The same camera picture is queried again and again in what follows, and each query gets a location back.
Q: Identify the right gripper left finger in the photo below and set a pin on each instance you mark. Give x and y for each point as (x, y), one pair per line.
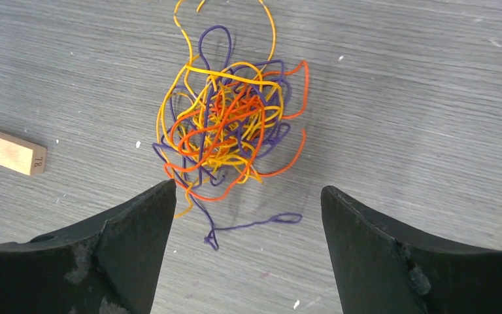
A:
(107, 263)

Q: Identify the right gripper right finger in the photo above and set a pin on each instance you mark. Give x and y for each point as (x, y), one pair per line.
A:
(382, 265)

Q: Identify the small wooden block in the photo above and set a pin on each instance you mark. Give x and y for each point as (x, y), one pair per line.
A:
(22, 156)

